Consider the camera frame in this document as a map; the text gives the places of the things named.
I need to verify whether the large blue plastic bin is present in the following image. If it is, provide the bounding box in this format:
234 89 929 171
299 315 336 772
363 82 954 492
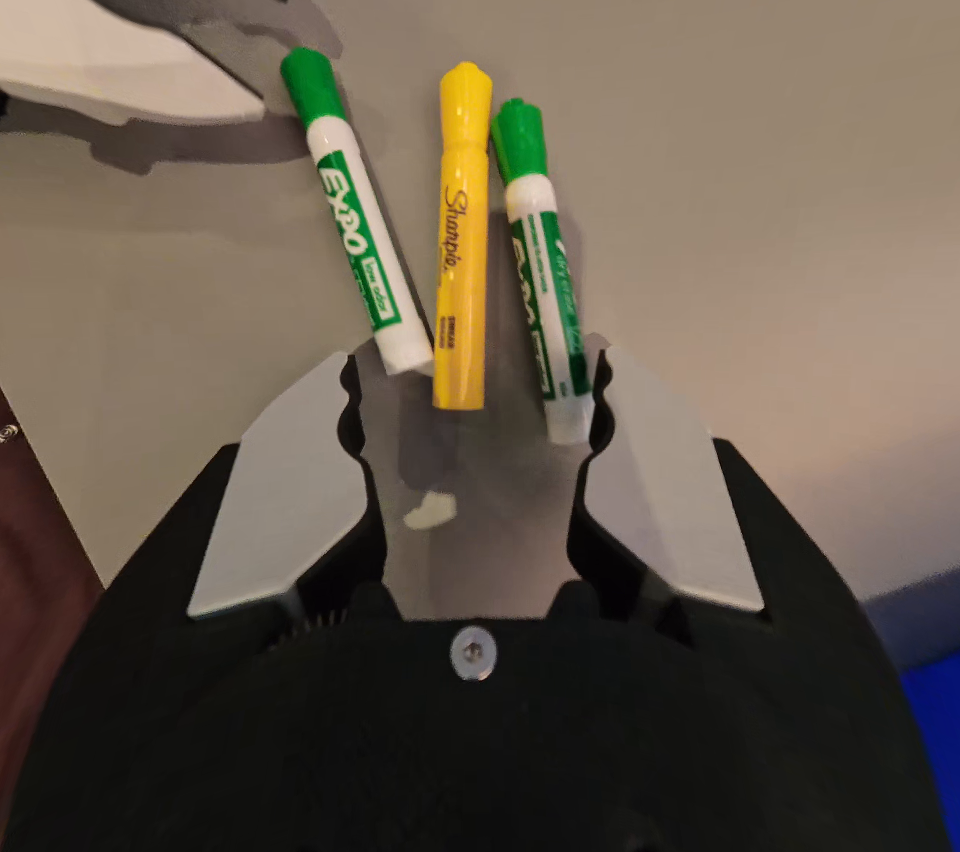
896 660 960 852

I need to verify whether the yellow highlighter marker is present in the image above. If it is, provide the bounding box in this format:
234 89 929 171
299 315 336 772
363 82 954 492
432 62 495 412

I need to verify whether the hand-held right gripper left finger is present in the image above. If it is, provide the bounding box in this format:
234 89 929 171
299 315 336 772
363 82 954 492
186 349 389 619

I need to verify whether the green dry-erase marker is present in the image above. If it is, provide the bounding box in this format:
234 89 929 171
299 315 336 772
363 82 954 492
281 47 436 376
491 99 594 446

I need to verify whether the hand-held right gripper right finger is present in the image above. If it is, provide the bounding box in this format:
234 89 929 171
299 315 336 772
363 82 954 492
566 342 768 613

